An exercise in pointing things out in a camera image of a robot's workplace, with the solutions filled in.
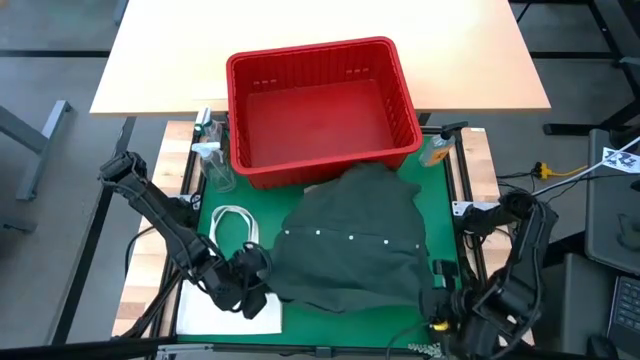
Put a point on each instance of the clear spray bottle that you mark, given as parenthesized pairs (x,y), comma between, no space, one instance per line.
(217,167)

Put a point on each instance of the grey cabinet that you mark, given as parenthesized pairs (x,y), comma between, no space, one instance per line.
(610,215)

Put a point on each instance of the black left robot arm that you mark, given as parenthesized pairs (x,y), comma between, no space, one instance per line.
(160,220)

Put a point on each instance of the white canvas tote bag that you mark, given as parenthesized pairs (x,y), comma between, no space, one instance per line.
(215,315)

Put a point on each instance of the light wooden desk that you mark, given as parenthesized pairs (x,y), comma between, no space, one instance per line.
(175,40)

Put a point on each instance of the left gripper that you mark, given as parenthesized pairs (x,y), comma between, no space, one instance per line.
(235,285)

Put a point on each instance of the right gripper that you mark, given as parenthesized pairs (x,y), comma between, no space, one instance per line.
(467,310)

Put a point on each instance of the black computer mouse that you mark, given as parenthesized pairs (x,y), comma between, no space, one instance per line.
(602,347)

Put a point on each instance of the black aluminium table frame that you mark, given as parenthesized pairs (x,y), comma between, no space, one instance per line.
(462,170)

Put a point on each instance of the silver camera mount bar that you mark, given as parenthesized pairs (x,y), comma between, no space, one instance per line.
(200,352)

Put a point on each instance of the grey metal table leg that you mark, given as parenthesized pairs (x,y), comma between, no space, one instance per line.
(35,142)

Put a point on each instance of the red plastic laundry bin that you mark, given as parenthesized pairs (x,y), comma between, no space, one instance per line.
(325,125)

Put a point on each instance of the dark keyboard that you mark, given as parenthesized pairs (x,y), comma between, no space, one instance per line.
(627,310)

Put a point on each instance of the green table mat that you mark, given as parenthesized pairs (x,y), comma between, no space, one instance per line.
(350,330)

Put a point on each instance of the white paper fiducial tag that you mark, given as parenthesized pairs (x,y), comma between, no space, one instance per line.
(620,160)

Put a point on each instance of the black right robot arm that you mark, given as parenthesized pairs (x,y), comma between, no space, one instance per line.
(525,260)

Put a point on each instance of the dark green garment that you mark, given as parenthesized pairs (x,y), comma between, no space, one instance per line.
(355,240)

